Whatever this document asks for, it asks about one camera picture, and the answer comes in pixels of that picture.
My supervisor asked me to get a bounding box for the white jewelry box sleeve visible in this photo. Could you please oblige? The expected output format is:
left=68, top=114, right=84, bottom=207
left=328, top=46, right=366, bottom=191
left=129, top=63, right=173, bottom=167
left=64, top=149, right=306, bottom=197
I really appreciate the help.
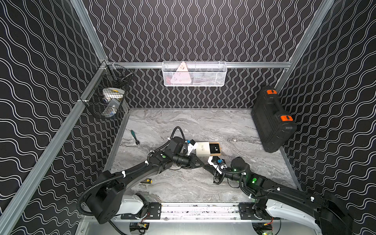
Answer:
left=196, top=142, right=211, bottom=157

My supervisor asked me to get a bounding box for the tan jewelry box drawer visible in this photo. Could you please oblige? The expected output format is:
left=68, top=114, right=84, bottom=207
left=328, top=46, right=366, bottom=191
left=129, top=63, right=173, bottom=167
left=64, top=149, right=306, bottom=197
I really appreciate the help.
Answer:
left=209, top=143, right=221, bottom=156

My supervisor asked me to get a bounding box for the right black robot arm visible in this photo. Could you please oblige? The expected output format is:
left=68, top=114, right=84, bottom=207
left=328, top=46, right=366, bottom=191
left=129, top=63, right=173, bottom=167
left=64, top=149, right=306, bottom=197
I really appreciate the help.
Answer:
left=204, top=156, right=354, bottom=235

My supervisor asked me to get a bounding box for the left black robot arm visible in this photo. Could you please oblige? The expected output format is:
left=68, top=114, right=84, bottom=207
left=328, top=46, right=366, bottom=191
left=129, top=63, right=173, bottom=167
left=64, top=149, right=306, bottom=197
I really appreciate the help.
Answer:
left=76, top=126, right=205, bottom=224

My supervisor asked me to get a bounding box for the yellow black screwdriver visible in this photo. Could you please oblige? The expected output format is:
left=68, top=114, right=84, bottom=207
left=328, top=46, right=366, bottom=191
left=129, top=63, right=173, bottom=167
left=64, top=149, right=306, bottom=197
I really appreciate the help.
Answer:
left=141, top=178, right=153, bottom=184

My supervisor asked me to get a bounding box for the black plastic tool case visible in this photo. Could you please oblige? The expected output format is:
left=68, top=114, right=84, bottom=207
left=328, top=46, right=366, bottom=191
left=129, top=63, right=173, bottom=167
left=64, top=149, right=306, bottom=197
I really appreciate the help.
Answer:
left=251, top=86, right=297, bottom=153

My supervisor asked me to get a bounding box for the pink triangular card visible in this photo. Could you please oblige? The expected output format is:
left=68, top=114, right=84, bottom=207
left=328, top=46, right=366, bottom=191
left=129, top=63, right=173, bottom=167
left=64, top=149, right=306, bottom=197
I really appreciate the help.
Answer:
left=170, top=62, right=192, bottom=86

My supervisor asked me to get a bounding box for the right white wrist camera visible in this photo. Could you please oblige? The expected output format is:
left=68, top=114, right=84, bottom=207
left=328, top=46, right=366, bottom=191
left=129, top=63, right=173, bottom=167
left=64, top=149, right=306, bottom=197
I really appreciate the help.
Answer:
left=208, top=156, right=225, bottom=170

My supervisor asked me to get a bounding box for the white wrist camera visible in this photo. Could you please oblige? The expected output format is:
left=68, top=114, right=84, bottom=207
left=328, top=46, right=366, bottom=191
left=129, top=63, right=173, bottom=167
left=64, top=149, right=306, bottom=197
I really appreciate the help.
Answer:
left=208, top=156, right=225, bottom=170
left=186, top=140, right=198, bottom=156

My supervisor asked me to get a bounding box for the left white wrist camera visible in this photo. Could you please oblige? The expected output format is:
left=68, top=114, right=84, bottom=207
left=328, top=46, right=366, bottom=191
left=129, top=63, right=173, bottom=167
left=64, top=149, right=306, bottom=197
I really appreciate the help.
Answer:
left=186, top=140, right=198, bottom=156

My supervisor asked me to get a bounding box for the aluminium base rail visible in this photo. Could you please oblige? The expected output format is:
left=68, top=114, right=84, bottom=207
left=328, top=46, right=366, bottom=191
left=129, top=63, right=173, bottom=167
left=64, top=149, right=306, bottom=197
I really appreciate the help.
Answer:
left=105, top=200, right=316, bottom=226

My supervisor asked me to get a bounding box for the green handled screwdriver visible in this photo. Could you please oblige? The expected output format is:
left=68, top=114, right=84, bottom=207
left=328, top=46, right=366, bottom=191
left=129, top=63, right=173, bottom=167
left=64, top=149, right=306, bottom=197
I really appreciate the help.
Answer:
left=131, top=130, right=140, bottom=145

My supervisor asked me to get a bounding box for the white wire wall basket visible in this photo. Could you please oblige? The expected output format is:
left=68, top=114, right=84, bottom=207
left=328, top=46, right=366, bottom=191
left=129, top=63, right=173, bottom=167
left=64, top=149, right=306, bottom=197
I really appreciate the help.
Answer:
left=162, top=61, right=228, bottom=87

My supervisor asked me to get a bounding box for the black wire mesh basket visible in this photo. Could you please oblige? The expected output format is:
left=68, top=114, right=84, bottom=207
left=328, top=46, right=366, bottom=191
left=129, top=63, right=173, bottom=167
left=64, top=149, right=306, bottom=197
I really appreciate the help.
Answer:
left=84, top=65, right=135, bottom=119

